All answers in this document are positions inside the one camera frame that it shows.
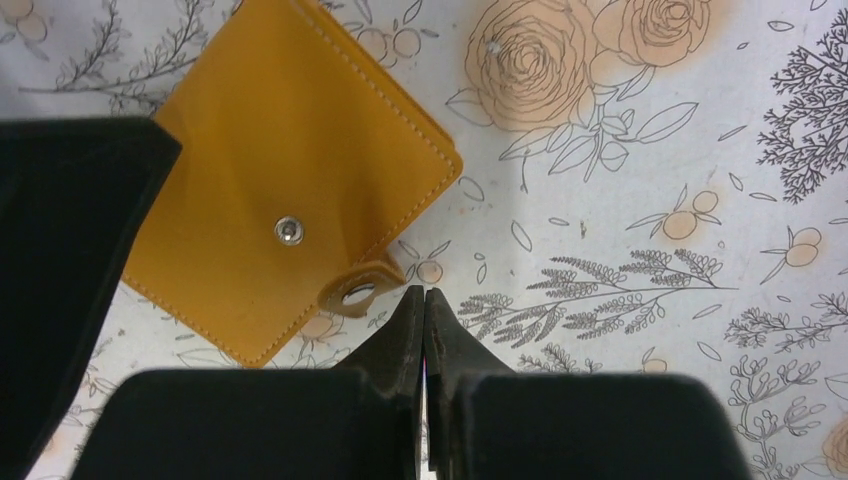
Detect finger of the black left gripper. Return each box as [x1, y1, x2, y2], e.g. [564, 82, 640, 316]
[1, 117, 181, 479]

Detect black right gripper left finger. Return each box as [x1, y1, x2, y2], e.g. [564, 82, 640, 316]
[334, 286, 424, 479]

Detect orange leather card holder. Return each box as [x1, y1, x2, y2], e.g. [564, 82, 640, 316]
[124, 1, 462, 367]

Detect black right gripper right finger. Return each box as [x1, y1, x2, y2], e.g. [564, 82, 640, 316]
[423, 288, 513, 479]

